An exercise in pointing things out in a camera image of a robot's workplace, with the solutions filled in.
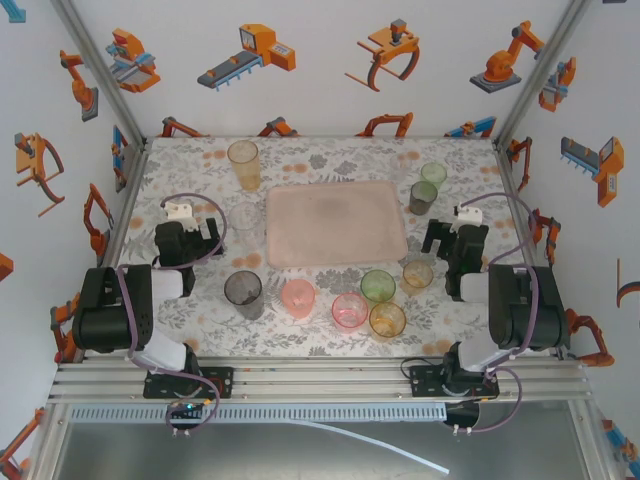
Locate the tall clear glass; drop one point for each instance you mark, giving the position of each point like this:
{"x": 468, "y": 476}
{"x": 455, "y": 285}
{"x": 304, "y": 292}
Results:
{"x": 246, "y": 222}

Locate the short grey glass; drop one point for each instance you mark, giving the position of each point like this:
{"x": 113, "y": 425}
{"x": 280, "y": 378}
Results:
{"x": 423, "y": 199}

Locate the small amber tumbler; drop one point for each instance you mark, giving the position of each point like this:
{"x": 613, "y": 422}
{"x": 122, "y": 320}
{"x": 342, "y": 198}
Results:
{"x": 418, "y": 277}

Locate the green transparent cup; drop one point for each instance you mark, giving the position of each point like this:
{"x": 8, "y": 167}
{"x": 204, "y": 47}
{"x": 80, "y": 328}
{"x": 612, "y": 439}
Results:
{"x": 378, "y": 287}
{"x": 433, "y": 174}

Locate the tall grey glass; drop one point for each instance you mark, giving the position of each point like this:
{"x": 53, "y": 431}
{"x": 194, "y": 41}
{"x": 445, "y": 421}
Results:
{"x": 244, "y": 295}

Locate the tall amber glass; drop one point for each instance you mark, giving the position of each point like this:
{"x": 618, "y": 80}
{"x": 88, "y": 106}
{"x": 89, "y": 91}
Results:
{"x": 245, "y": 170}

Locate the wide amber tumbler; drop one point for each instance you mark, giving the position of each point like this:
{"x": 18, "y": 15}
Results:
{"x": 387, "y": 322}

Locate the pink textured plastic cup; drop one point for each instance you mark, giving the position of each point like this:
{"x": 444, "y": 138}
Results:
{"x": 298, "y": 300}

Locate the red transparent glass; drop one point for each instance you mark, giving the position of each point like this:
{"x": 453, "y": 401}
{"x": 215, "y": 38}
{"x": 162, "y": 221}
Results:
{"x": 350, "y": 312}

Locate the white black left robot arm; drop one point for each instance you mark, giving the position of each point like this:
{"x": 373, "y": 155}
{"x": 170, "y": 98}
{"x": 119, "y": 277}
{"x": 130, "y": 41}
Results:
{"x": 110, "y": 320}

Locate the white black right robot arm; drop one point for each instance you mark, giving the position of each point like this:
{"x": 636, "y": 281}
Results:
{"x": 510, "y": 310}

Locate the pink plastic tray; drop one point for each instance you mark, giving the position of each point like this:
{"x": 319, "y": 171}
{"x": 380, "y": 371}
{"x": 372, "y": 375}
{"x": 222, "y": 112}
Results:
{"x": 335, "y": 225}

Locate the floral patterned tablecloth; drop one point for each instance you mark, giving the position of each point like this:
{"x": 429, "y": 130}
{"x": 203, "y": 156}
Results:
{"x": 280, "y": 340}

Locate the small green-lit circuit board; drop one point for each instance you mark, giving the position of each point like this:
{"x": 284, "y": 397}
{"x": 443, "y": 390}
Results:
{"x": 185, "y": 407}

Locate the grey metal sheet panel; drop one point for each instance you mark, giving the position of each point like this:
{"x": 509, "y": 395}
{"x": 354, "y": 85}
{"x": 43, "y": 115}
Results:
{"x": 200, "y": 455}

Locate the thin white plastic strip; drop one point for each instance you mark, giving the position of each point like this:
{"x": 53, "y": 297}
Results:
{"x": 400, "y": 451}

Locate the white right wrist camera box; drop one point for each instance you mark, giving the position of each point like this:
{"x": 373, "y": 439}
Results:
{"x": 467, "y": 216}

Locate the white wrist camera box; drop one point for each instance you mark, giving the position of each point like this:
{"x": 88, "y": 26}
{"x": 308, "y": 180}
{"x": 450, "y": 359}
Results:
{"x": 467, "y": 216}
{"x": 180, "y": 212}

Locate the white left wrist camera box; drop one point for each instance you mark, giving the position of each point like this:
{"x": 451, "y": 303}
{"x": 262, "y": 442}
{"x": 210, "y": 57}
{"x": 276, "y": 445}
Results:
{"x": 180, "y": 212}

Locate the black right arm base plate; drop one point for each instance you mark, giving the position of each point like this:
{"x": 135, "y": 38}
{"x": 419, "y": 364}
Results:
{"x": 425, "y": 385}

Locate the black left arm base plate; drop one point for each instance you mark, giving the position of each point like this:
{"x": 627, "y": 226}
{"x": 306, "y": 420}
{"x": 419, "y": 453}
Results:
{"x": 155, "y": 387}

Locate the long aluminium base rail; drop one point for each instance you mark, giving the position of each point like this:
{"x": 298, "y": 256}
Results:
{"x": 320, "y": 382}

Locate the aluminium frame post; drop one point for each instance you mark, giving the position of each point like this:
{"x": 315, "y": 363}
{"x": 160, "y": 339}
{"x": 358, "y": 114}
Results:
{"x": 95, "y": 60}
{"x": 547, "y": 60}

